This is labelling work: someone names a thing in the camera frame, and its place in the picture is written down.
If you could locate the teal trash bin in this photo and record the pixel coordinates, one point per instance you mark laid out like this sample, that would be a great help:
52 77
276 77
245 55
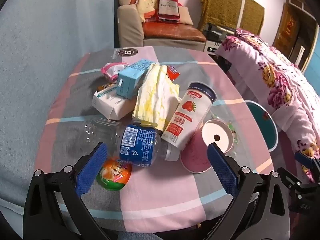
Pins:
265 127

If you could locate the wooden frame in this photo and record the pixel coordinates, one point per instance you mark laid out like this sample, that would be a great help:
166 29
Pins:
290 27

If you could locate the beige cushion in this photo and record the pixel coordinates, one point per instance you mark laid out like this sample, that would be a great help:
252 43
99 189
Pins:
185 16

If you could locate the small red sachet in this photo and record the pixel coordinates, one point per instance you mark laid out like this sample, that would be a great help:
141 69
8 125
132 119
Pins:
173 74

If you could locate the black audio device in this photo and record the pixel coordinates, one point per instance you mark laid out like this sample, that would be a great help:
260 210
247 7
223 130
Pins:
216 31

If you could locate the red gift bag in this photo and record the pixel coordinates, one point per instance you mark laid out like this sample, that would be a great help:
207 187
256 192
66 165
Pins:
168 7

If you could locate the pink and white snack wrapper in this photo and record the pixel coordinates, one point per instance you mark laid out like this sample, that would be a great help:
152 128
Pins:
112 70

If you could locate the yellow stained white tissue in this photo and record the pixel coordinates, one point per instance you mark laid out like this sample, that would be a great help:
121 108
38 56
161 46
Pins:
155 97

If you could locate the silver audio device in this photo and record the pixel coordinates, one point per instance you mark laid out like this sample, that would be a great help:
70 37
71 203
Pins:
212 46

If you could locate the beige sofa with orange seat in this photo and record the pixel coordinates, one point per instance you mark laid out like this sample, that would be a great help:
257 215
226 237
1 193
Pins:
130 27

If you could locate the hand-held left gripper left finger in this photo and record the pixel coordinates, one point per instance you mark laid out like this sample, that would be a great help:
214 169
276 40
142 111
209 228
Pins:
91 170

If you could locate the strawberry yogurt cup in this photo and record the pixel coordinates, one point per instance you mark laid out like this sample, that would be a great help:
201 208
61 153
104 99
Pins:
188 115

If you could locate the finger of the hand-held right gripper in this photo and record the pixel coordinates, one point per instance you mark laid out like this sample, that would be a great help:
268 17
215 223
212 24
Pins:
303 158
302 197

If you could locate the green dog food can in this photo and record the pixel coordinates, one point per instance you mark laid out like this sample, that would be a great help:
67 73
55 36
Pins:
115 175

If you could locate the pink grey plaid tablecloth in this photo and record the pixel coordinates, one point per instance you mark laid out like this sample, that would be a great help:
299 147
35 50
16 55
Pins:
162 197

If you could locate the clear bottle with blue label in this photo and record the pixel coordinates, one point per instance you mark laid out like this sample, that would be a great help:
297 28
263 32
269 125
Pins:
138 142

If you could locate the pink paper cup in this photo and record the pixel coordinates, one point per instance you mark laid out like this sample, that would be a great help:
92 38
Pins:
195 155

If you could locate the pink floral bedspread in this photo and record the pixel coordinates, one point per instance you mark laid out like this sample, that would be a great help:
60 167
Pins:
270 75

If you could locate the light blue milk carton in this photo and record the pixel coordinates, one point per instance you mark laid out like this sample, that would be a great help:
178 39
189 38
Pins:
130 82

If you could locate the mustard patterned cloth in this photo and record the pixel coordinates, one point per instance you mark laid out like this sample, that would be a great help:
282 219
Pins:
222 5

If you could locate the yellow cloth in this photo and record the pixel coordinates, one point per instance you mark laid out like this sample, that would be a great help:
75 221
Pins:
147 6

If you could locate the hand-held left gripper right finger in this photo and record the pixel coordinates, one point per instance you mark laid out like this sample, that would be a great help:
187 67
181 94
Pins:
222 170

